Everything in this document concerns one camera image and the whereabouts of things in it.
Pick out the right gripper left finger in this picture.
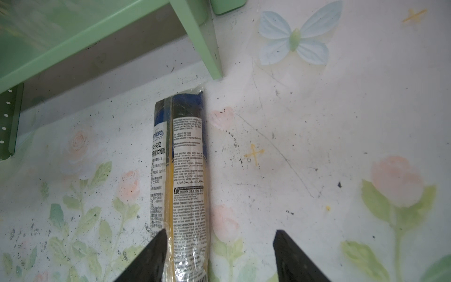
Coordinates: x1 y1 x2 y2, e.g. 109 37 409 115
115 229 168 282

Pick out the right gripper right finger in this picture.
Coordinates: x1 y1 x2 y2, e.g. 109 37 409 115
273 230 330 282

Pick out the clear Ankara spaghetti pack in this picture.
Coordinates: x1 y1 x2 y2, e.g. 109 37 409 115
150 90 210 282

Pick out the green wooden two-tier shelf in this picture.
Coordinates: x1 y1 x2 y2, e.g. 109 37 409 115
1 0 244 160

